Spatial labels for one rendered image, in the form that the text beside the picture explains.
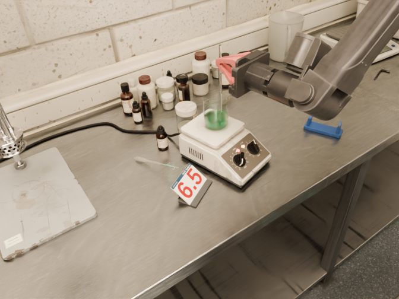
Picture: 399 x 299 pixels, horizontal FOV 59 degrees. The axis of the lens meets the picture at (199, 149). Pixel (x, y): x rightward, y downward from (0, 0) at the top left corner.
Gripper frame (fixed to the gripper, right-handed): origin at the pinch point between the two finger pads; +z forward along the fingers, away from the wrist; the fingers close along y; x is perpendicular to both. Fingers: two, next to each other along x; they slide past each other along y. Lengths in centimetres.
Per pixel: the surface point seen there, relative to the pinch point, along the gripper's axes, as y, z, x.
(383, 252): -64, -36, 101
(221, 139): 3.6, -3.7, 17.1
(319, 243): -43, -16, 93
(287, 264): -26, -12, 93
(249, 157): 0.0, -9.4, 21.5
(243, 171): 4.2, -11.1, 22.3
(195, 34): -31, 41, 14
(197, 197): 15.0, -6.9, 25.5
